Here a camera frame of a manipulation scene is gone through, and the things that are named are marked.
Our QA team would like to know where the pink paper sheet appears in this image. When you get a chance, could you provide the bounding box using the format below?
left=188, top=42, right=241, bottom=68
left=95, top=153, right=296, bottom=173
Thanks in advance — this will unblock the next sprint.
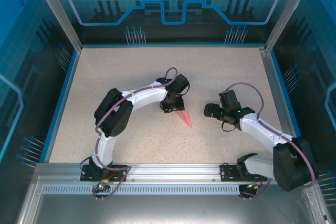
left=175, top=110, right=194, bottom=130

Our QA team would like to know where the sheet metal tray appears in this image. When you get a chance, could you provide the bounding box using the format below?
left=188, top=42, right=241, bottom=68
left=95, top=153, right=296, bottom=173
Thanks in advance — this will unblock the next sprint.
left=15, top=176, right=331, bottom=224

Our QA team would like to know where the thin black right gripper cable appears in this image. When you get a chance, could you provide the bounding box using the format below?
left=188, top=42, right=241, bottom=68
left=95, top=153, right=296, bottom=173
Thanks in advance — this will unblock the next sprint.
left=220, top=121, right=237, bottom=133

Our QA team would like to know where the aluminium side rail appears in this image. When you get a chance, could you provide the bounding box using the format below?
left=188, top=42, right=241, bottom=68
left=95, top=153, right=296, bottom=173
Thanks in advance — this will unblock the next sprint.
left=258, top=47, right=299, bottom=156

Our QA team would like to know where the blue frame strip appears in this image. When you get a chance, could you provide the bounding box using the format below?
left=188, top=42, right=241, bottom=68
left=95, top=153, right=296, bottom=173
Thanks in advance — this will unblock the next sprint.
left=43, top=49, right=82, bottom=164
left=269, top=50, right=310, bottom=163

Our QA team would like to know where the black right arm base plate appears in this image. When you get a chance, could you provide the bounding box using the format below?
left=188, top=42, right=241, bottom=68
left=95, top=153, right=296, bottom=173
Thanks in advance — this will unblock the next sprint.
left=219, top=164, right=268, bottom=182

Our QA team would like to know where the aluminium mounting rail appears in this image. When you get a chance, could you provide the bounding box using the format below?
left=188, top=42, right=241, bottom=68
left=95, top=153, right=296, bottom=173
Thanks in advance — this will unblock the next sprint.
left=35, top=163, right=315, bottom=183

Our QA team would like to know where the slotted grey cable duct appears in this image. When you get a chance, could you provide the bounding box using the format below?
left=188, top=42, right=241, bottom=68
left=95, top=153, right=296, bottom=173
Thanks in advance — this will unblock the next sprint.
left=41, top=185, right=299, bottom=196

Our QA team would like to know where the cable connector with green light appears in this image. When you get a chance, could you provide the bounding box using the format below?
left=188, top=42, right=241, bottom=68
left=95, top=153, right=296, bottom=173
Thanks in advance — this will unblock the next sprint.
left=94, top=178, right=111, bottom=191
left=244, top=182, right=264, bottom=191

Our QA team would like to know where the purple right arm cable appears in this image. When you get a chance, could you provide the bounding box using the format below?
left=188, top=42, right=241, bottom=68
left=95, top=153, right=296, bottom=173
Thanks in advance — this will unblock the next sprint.
left=225, top=82, right=317, bottom=201

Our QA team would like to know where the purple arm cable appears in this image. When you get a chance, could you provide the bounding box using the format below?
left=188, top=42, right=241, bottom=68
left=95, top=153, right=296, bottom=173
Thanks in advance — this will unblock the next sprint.
left=225, top=82, right=317, bottom=201
left=92, top=67, right=179, bottom=201

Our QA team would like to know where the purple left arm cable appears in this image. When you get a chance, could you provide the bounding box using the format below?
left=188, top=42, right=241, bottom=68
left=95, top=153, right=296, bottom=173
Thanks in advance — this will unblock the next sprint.
left=92, top=67, right=179, bottom=201

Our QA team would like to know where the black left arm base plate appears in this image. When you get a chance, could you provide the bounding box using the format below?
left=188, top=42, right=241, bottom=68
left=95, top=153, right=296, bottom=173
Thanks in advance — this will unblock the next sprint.
left=80, top=165, right=129, bottom=182

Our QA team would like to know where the aluminium frame post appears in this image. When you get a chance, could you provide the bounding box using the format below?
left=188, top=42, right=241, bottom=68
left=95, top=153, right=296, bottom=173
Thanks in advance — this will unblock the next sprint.
left=264, top=0, right=317, bottom=53
left=28, top=0, right=83, bottom=51

